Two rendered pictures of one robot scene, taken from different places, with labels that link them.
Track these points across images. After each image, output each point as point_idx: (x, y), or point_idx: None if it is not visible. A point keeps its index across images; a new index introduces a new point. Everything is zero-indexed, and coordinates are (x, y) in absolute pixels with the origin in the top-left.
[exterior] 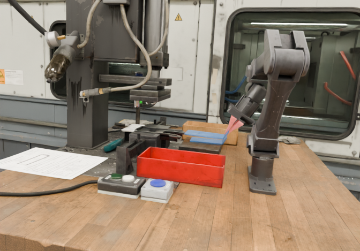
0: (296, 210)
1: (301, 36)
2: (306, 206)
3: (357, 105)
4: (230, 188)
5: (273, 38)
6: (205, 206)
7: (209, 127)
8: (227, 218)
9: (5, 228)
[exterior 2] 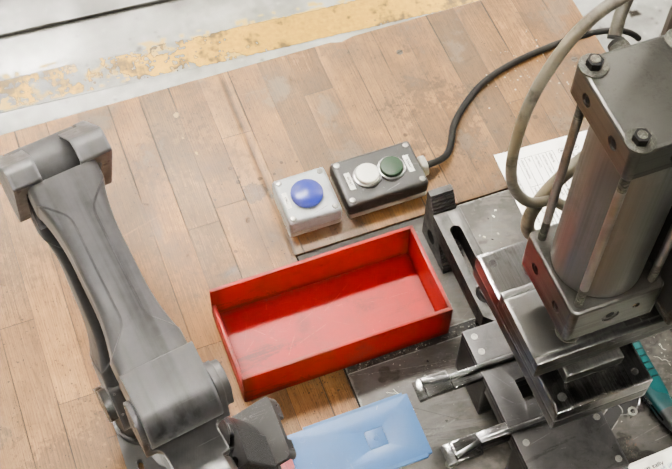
0: (45, 313)
1: (8, 162)
2: (27, 344)
3: None
4: (196, 327)
5: (80, 129)
6: (206, 227)
7: None
8: (155, 212)
9: (408, 26)
